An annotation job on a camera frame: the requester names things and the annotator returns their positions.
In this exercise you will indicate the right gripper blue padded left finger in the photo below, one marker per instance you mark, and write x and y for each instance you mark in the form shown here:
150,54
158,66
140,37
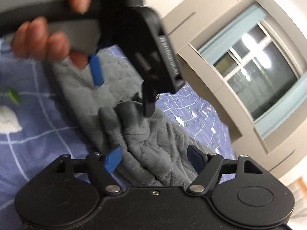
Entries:
101,168

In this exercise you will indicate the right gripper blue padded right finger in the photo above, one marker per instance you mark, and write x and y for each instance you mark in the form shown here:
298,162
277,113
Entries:
207,167

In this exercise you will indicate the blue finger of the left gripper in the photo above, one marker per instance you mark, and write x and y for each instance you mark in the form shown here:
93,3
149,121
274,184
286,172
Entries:
96,70

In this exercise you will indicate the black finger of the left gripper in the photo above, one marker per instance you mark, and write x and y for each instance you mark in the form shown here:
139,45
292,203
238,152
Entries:
149,95

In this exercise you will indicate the grey fleece pants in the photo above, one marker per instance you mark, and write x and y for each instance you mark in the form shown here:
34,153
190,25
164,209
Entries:
111,115

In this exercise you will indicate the person's left hand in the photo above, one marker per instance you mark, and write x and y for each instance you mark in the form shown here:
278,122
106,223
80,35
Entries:
32,39

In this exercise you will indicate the left blue curtain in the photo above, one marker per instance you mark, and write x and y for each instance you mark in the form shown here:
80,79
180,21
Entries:
218,45

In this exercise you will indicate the blue curtain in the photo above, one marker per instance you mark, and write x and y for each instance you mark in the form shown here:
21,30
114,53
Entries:
218,45
282,109

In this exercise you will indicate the beige built-in wardrobe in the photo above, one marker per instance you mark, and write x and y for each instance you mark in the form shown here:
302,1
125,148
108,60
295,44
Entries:
192,23

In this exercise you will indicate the blue floral checked quilt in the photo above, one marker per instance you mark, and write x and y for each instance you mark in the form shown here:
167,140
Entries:
38,128

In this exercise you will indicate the right blue curtain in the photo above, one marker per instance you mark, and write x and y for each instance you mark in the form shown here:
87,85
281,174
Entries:
282,109

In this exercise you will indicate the window with white frame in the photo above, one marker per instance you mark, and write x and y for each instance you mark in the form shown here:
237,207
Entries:
256,70

